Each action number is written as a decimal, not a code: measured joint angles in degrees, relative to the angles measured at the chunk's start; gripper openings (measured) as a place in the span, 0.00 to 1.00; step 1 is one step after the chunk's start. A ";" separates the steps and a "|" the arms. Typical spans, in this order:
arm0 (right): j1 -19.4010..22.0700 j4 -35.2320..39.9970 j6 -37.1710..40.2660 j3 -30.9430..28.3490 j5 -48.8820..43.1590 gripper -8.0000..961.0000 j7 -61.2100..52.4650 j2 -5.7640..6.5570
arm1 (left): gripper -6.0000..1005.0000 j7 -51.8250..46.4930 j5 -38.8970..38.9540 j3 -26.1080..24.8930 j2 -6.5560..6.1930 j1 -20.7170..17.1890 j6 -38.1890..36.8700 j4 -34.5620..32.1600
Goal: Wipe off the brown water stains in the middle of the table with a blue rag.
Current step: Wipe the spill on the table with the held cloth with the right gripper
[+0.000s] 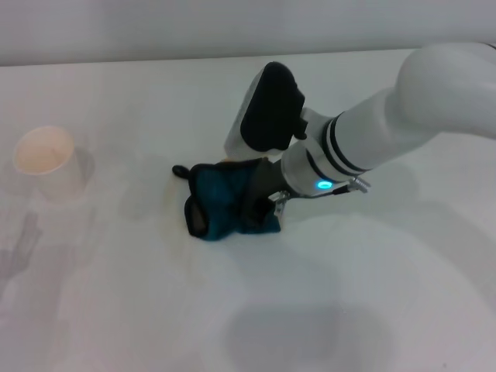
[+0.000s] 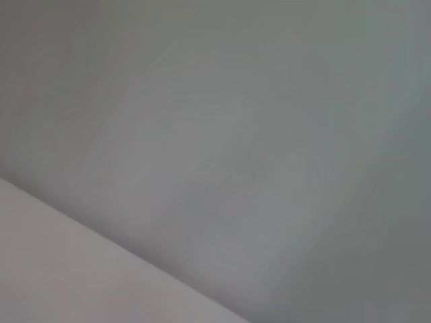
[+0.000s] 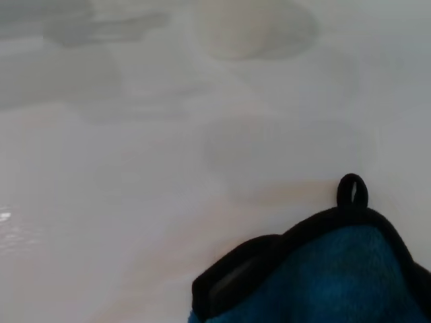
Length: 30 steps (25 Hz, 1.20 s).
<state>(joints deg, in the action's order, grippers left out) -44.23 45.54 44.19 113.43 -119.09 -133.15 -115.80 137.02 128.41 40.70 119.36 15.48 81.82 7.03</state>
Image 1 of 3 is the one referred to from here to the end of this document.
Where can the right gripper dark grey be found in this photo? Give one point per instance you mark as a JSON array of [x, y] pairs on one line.
[[267, 180]]

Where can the blue rag with black trim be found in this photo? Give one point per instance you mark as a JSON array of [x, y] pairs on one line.
[[217, 193]]

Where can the white paper cup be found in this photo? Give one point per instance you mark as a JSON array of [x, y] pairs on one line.
[[50, 166]]

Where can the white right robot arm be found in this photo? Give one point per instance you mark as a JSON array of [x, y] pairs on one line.
[[407, 120]]

